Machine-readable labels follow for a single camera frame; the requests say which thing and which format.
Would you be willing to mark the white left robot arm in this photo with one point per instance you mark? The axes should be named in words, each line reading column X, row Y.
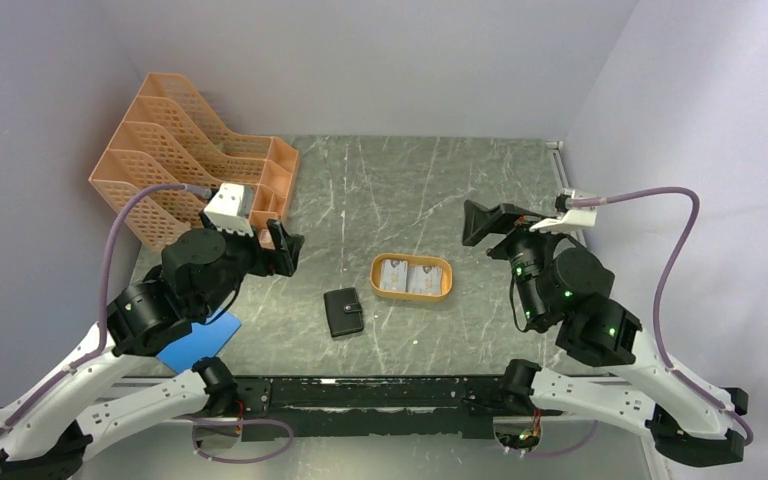
column 49, row 432

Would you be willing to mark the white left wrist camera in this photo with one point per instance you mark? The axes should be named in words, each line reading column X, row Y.
column 229, row 209

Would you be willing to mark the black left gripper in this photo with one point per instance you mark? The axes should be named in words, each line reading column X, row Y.
column 283, row 258

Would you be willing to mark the credit card in tray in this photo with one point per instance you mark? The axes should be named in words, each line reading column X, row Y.
column 425, row 280

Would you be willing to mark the black leather card holder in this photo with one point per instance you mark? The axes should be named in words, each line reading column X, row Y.
column 344, row 312

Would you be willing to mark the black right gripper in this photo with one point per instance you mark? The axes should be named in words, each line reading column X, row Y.
column 479, row 221

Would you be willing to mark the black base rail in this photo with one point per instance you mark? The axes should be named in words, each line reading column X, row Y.
column 320, row 407

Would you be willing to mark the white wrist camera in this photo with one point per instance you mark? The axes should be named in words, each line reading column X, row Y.
column 229, row 209
column 575, row 210

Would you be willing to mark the blue folder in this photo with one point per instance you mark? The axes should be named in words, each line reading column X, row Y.
column 205, row 340

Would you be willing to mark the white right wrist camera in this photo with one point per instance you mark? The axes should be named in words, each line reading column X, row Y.
column 575, row 210

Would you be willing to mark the orange oval tray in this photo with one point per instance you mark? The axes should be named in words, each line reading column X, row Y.
column 447, row 281

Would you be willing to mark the orange mesh file organizer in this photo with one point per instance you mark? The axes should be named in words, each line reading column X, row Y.
column 170, row 134

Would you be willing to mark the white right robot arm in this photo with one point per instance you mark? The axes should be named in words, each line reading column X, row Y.
column 558, row 284

